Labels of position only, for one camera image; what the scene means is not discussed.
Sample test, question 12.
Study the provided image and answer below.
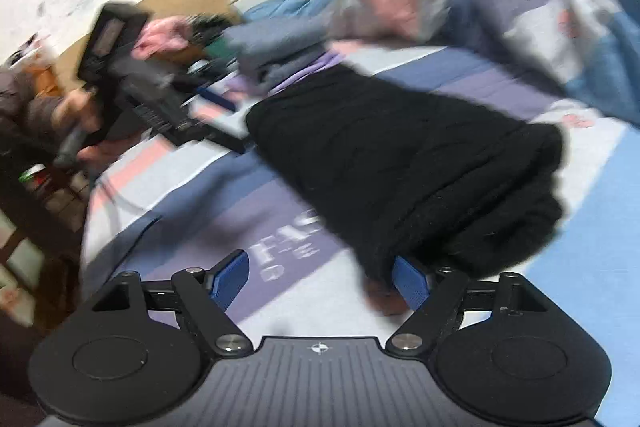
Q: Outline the folded purple garment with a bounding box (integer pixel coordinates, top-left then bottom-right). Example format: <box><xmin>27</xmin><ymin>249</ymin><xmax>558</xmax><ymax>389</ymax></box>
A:
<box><xmin>224</xmin><ymin>51</ymin><xmax>345</xmax><ymax>96</ymax></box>

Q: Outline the black garment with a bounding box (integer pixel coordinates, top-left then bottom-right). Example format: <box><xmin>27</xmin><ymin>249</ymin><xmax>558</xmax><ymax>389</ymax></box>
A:
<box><xmin>245</xmin><ymin>65</ymin><xmax>563</xmax><ymax>284</ymax></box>

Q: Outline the folded grey garment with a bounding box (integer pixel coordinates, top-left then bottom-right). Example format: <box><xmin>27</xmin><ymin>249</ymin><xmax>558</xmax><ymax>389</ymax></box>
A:
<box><xmin>221</xmin><ymin>16</ymin><xmax>328</xmax><ymax>93</ymax></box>

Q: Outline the patchwork bed sheet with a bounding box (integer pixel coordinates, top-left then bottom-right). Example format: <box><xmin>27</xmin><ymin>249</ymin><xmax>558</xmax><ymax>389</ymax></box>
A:
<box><xmin>81</xmin><ymin>48</ymin><xmax>639</xmax><ymax>426</ymax></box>

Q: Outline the left hand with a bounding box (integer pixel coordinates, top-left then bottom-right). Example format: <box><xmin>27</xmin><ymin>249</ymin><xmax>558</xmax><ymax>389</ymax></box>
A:
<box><xmin>51</xmin><ymin>89</ymin><xmax>142</xmax><ymax>168</ymax></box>

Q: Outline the pink cloth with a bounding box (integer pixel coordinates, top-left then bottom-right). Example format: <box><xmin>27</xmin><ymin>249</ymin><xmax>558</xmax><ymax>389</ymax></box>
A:
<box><xmin>132</xmin><ymin>16</ymin><xmax>192</xmax><ymax>60</ymax></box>

